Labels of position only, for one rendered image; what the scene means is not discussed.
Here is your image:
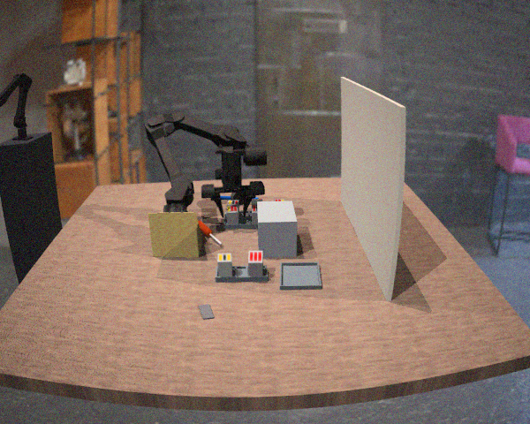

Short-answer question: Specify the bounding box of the beige flat panel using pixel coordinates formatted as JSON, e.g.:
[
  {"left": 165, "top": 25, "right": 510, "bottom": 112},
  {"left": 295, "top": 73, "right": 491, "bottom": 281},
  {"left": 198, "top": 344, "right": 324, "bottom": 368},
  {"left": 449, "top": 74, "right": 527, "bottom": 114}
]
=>
[{"left": 341, "top": 77, "right": 406, "bottom": 302}]

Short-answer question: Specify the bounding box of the orange-handled screwdriver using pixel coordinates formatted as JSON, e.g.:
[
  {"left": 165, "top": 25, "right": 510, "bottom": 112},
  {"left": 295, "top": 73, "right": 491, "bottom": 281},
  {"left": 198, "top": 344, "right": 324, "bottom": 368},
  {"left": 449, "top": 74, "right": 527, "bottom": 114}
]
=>
[{"left": 198, "top": 221, "right": 222, "bottom": 245}]

